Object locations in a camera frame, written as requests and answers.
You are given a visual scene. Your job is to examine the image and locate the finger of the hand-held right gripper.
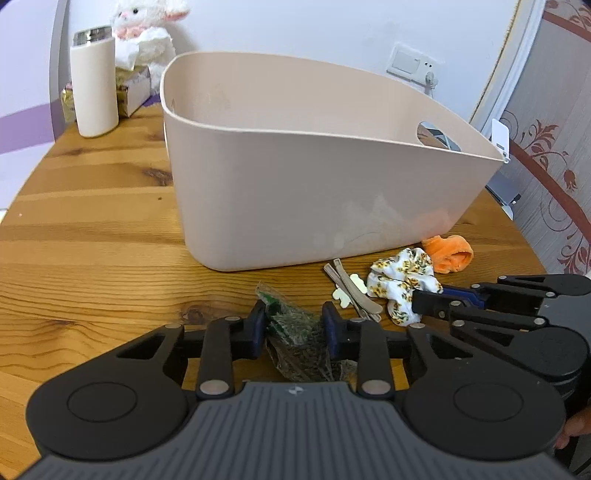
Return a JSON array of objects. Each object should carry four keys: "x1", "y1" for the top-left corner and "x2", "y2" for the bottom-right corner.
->
[
  {"x1": 440, "y1": 274, "x2": 591, "y2": 315},
  {"x1": 412, "y1": 290, "x2": 580, "y2": 348}
]

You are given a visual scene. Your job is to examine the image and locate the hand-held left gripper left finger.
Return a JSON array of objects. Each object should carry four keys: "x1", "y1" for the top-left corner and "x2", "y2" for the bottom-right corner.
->
[{"x1": 115, "y1": 302, "x2": 267, "y2": 400}]

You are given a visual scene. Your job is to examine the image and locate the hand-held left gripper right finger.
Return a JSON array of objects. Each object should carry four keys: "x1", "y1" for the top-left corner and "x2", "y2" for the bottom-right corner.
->
[{"x1": 322, "y1": 301, "x2": 469, "y2": 398}]

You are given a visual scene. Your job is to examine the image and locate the white floral scrunchie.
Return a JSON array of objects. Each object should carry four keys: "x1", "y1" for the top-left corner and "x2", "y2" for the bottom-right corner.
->
[{"x1": 367, "y1": 248, "x2": 444, "y2": 326}]

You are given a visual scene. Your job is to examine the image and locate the clear plastic bag green contents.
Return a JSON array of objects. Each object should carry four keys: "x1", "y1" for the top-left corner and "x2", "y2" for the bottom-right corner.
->
[{"x1": 255, "y1": 281, "x2": 358, "y2": 383}]

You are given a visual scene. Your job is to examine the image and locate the beige plastic basket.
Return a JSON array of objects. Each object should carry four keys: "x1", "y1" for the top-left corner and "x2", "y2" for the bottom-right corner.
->
[{"x1": 160, "y1": 52, "x2": 505, "y2": 273}]

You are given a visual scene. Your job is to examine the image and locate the person's right hand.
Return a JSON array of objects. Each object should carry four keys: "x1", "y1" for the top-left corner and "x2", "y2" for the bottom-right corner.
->
[{"x1": 555, "y1": 410, "x2": 591, "y2": 450}]

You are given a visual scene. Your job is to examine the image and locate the cream flower hair clip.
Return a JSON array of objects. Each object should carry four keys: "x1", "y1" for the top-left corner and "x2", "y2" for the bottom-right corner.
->
[{"x1": 331, "y1": 273, "x2": 368, "y2": 309}]

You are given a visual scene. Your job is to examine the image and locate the beige duckbill hair clip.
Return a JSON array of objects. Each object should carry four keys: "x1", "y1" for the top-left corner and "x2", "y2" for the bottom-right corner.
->
[
  {"x1": 332, "y1": 258, "x2": 384, "y2": 313},
  {"x1": 322, "y1": 263, "x2": 382, "y2": 322}
]

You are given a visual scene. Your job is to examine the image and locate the orange scrunchie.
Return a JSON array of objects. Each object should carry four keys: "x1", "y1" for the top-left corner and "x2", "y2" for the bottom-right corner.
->
[{"x1": 421, "y1": 234, "x2": 474, "y2": 274}]

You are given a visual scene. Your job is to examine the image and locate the grey flat device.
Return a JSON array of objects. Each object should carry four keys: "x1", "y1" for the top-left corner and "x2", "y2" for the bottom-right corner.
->
[{"x1": 485, "y1": 162, "x2": 522, "y2": 220}]

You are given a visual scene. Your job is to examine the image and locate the tissue box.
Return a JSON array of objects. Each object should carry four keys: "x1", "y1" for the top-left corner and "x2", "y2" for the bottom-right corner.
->
[{"x1": 115, "y1": 64, "x2": 154, "y2": 117}]

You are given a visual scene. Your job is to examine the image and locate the white thermos bottle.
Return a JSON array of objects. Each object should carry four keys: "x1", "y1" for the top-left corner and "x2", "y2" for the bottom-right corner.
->
[{"x1": 69, "y1": 28, "x2": 120, "y2": 138}]

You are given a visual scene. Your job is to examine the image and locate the gold wrapped packet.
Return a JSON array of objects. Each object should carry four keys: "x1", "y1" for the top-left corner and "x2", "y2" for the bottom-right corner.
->
[{"x1": 60, "y1": 82, "x2": 78, "y2": 123}]

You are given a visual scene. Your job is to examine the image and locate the white plush sheep toy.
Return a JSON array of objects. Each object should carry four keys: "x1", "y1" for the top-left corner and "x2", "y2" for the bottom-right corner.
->
[{"x1": 109, "y1": 0, "x2": 192, "y2": 84}]

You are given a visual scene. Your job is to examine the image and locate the white wall socket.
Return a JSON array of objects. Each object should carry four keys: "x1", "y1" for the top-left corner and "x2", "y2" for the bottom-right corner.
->
[{"x1": 386, "y1": 44, "x2": 437, "y2": 83}]

